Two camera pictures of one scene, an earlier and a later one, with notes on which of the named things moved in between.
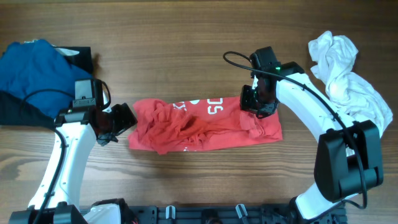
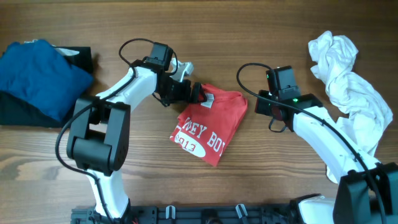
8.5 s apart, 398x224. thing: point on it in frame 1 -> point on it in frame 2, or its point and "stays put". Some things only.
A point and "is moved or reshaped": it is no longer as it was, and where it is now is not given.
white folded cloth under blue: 66,51 stays put
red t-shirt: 160,126 is moved or reshaped
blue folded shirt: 35,65 stays put
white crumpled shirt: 348,91 stays put
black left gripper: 125,117 -> 181,96
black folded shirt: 13,111 stays put
